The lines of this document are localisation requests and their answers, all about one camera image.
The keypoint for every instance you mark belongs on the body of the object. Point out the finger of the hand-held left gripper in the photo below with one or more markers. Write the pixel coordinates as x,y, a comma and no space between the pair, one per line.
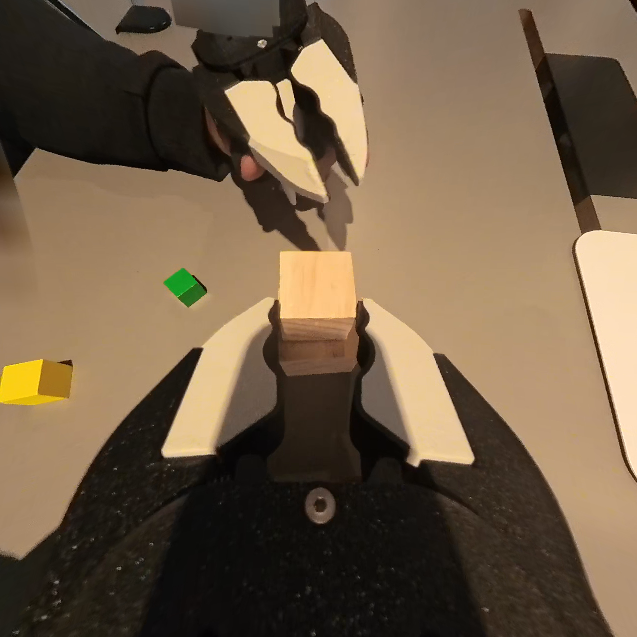
268,129
343,104

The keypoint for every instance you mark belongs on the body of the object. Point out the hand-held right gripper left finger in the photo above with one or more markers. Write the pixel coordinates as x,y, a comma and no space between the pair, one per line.
214,393

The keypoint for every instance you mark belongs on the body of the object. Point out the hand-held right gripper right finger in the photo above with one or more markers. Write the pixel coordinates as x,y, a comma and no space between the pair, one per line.
413,398

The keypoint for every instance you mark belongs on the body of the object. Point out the yellow wooden cube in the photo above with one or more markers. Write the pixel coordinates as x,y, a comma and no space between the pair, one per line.
30,380

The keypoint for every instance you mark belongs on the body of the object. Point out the person's left forearm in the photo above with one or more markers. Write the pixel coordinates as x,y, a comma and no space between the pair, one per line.
74,89

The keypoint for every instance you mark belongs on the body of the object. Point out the person's left hand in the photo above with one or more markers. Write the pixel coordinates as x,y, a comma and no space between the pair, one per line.
179,124

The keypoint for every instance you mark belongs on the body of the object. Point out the black computer mouse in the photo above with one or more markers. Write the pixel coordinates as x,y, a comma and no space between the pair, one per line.
144,21

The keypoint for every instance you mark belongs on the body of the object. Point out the green wooden cube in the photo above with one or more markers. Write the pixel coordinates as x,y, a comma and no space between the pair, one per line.
185,287

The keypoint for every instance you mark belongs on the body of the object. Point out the white document stand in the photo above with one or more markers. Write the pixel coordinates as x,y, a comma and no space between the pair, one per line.
609,323

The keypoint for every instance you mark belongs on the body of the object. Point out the black flat panel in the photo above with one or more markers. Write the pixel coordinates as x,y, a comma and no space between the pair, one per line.
597,124

